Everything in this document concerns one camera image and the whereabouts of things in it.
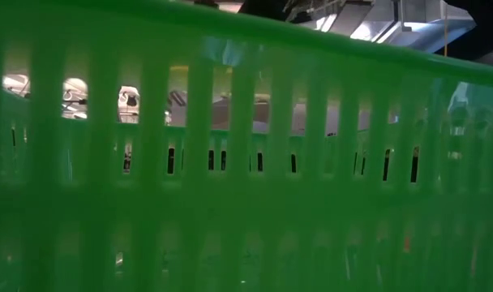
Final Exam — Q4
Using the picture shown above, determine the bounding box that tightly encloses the green slotted plastic basket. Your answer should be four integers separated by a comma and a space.
0, 0, 493, 292

